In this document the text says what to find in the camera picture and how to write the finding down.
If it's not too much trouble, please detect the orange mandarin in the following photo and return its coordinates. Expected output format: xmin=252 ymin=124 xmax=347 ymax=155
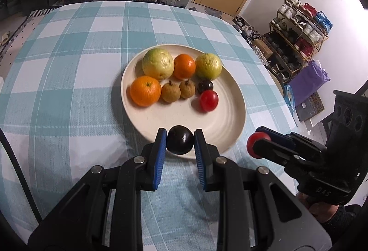
xmin=173 ymin=53 xmax=196 ymax=80
xmin=129 ymin=75 xmax=161 ymax=107

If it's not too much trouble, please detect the large yellow guava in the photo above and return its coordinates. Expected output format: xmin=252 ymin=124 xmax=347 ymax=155
xmin=195 ymin=53 xmax=222 ymax=81

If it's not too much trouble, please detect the brown longan fruit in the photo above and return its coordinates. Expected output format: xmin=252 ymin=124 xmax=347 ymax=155
xmin=161 ymin=80 xmax=181 ymax=103
xmin=179 ymin=80 xmax=196 ymax=99

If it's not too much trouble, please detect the cream enamel bin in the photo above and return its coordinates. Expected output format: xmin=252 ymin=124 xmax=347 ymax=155
xmin=266 ymin=66 xmax=286 ymax=97

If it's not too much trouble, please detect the purple plastic bag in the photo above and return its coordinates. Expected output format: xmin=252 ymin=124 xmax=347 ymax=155
xmin=288 ymin=60 xmax=331 ymax=106

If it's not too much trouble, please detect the person's right hand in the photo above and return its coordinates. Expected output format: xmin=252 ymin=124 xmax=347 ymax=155
xmin=296 ymin=192 xmax=339 ymax=223

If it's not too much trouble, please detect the blue plastic bag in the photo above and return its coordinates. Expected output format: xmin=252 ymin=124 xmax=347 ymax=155
xmin=284 ymin=85 xmax=296 ymax=114

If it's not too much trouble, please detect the black cable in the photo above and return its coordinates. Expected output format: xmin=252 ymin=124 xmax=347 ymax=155
xmin=0 ymin=128 xmax=43 ymax=224

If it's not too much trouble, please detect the teal checkered tablecloth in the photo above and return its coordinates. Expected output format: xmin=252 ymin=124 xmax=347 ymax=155
xmin=1 ymin=1 xmax=296 ymax=250

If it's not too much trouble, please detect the cream round plate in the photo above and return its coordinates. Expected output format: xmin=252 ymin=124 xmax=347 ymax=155
xmin=121 ymin=48 xmax=246 ymax=154

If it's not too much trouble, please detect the dark purple cherry tomato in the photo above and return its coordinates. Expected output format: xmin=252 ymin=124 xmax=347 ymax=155
xmin=197 ymin=80 xmax=213 ymax=95

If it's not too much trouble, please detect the shoe rack with shoes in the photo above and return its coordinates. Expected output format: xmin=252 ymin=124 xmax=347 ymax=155
xmin=263 ymin=0 xmax=333 ymax=83

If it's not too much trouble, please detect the small yellow guava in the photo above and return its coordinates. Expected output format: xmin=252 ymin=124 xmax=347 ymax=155
xmin=142 ymin=48 xmax=175 ymax=81

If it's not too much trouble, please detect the red cherry tomato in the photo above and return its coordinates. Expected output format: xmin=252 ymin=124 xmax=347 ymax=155
xmin=200 ymin=90 xmax=218 ymax=112
xmin=246 ymin=131 xmax=273 ymax=159

